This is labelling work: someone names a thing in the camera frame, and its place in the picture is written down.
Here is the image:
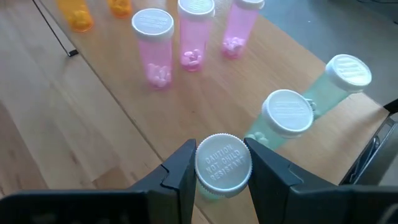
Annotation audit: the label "green medicine bottle white cap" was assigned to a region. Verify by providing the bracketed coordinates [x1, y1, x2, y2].
[303, 54, 373, 116]
[195, 133, 253, 200]
[244, 89, 318, 150]

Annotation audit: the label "orange medicine bottle white cap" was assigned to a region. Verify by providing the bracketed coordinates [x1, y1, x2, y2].
[106, 0, 134, 19]
[56, 0, 95, 33]

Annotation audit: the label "wooden shelf black metal legs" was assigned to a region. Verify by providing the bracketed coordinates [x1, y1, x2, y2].
[30, 0, 398, 224]

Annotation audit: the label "pink medicine bottle white cap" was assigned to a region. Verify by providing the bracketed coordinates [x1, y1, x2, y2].
[221, 0, 266, 60]
[177, 0, 216, 72]
[131, 8, 175, 91]

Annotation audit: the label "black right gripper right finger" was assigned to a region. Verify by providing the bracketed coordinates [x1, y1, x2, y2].
[244, 138, 346, 224]

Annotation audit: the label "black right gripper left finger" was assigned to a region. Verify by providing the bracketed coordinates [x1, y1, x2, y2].
[129, 138, 198, 224]

